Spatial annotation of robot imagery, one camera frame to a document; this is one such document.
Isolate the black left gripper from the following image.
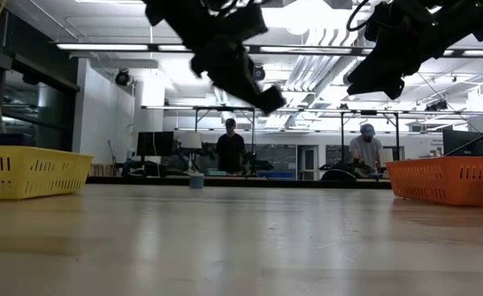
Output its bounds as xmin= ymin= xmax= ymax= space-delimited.
xmin=189 ymin=32 xmax=277 ymax=110

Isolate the overhead light bar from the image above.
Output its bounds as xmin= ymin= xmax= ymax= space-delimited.
xmin=55 ymin=43 xmax=483 ymax=57

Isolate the white lampshade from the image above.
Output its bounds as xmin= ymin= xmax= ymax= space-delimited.
xmin=179 ymin=131 xmax=203 ymax=150

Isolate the black computer monitor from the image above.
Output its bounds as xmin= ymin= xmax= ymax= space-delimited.
xmin=443 ymin=129 xmax=483 ymax=157
xmin=137 ymin=131 xmax=175 ymax=157

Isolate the black background frame rig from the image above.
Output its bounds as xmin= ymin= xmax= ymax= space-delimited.
xmin=339 ymin=109 xmax=402 ymax=165
xmin=193 ymin=105 xmax=257 ymax=173

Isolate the orange plastic basket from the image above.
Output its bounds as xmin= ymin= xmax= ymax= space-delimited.
xmin=386 ymin=155 xmax=483 ymax=206

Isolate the dark blue box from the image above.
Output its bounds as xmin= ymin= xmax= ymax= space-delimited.
xmin=0 ymin=132 xmax=35 ymax=148

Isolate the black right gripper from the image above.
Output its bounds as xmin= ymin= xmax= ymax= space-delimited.
xmin=346 ymin=2 xmax=444 ymax=101

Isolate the yellow plastic basket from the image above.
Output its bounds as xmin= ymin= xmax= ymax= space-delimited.
xmin=0 ymin=146 xmax=95 ymax=201

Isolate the light blue wall charger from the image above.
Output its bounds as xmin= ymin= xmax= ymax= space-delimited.
xmin=188 ymin=172 xmax=205 ymax=190

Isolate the person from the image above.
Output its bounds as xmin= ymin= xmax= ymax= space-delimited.
xmin=349 ymin=123 xmax=384 ymax=178
xmin=215 ymin=118 xmax=246 ymax=173

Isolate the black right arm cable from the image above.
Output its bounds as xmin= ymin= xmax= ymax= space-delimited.
xmin=346 ymin=0 xmax=374 ymax=33

